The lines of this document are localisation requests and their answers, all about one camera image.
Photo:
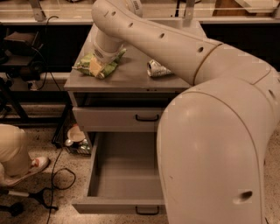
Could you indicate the black wire basket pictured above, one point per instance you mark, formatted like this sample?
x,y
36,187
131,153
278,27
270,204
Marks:
x,y
61,140

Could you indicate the white red sneaker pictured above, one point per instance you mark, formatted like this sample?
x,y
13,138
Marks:
x,y
38,164

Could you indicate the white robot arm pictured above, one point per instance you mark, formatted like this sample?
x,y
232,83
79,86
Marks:
x,y
212,138

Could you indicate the open grey middle drawer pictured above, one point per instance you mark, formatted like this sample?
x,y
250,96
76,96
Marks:
x,y
123,176

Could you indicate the person leg beige trousers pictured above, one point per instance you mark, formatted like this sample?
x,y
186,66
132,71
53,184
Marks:
x,y
14,155

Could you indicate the black equipment on shelf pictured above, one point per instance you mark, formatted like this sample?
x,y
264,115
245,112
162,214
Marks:
x,y
21,49

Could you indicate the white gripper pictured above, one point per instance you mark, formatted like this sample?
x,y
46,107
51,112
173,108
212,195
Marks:
x,y
104,56

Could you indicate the grey drawer cabinet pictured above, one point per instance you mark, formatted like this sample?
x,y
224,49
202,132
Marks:
x,y
129,86

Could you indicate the green jalapeno chip bag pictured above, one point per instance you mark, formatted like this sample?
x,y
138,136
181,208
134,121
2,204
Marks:
x,y
83,65

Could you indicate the closed grey top drawer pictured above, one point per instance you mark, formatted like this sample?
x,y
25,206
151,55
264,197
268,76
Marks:
x,y
117,119

